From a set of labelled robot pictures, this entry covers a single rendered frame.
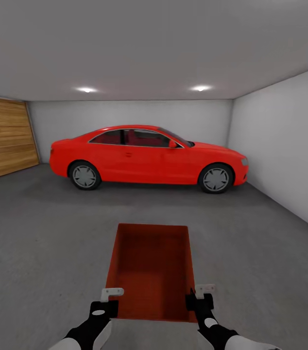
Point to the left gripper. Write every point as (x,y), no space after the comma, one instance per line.
(111,305)

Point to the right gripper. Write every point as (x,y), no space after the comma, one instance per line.
(193,304)

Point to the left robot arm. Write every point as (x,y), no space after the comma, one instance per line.
(93,333)

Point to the storage box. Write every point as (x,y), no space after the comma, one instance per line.
(153,264)

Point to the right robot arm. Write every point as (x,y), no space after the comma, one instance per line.
(211,335)

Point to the garage door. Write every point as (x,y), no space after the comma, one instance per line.
(17,148)

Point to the car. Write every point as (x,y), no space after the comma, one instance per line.
(146,154)

